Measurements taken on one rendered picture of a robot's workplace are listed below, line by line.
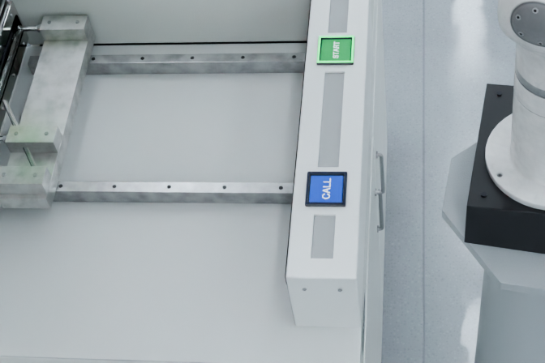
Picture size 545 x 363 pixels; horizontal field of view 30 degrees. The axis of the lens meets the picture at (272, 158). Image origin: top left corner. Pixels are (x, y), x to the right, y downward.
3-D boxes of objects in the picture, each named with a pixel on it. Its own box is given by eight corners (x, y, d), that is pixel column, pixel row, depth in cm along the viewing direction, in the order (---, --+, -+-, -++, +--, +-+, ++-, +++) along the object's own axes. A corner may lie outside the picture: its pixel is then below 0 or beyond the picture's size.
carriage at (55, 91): (2, 208, 160) (-4, 198, 157) (53, 38, 181) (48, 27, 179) (51, 209, 158) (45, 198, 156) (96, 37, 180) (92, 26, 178)
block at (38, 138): (10, 152, 162) (4, 141, 160) (15, 135, 164) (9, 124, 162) (57, 152, 161) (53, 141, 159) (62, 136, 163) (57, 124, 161)
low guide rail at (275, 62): (32, 74, 180) (27, 63, 178) (35, 66, 182) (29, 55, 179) (312, 73, 173) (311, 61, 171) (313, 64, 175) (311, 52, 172)
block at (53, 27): (43, 40, 177) (38, 28, 174) (48, 27, 179) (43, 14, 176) (87, 40, 176) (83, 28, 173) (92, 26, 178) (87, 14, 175)
